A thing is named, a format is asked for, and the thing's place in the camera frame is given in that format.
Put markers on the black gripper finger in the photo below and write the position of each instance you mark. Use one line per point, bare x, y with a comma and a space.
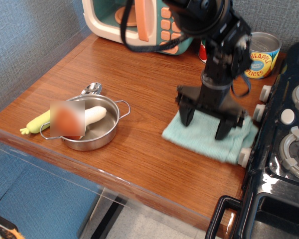
186, 114
223, 129

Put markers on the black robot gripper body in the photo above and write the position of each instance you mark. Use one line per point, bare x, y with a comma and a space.
213, 99

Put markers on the light blue cloth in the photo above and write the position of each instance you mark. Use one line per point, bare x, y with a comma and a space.
199, 137

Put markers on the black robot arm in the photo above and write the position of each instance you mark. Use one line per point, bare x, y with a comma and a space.
227, 37

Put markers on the white stove knob middle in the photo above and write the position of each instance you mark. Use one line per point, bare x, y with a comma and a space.
258, 112

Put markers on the white stove knob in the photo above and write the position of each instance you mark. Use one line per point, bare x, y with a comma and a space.
265, 92
258, 112
244, 156

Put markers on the white stove knob front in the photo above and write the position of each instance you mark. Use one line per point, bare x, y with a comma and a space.
244, 156

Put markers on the white stove knob rear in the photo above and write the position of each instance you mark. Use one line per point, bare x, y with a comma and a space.
265, 92

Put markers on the tomato sauce can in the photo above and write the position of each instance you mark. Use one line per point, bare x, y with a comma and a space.
202, 51

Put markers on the pineapple slices can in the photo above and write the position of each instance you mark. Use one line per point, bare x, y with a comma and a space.
264, 51

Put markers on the stainless steel pan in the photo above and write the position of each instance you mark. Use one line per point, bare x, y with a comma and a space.
99, 133

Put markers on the black toy stove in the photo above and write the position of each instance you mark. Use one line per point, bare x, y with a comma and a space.
269, 208

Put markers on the metal spoon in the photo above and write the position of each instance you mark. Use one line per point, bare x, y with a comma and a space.
94, 88

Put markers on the toy microwave teal and cream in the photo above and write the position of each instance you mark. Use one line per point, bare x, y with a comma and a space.
150, 21

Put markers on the plush mushroom toy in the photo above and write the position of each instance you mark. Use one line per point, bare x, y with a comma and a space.
72, 123

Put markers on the green plush vegetable toy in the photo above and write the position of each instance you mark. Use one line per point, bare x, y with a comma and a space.
37, 124

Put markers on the orange plush toy corner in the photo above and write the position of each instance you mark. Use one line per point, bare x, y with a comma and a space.
6, 233

